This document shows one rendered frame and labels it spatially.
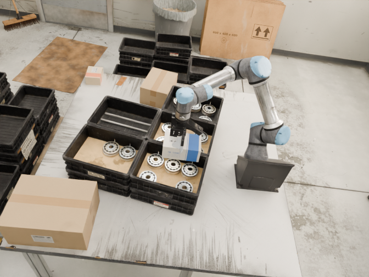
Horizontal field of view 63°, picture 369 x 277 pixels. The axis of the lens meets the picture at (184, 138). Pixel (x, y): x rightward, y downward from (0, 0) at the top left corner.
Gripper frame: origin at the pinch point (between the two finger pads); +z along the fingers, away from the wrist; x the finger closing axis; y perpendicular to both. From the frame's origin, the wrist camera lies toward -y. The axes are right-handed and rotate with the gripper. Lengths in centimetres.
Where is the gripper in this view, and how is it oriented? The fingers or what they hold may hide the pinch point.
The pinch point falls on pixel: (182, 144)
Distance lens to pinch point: 163.5
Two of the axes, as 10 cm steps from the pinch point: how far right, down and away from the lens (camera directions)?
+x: -0.6, 7.2, -6.9
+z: -1.1, 6.9, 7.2
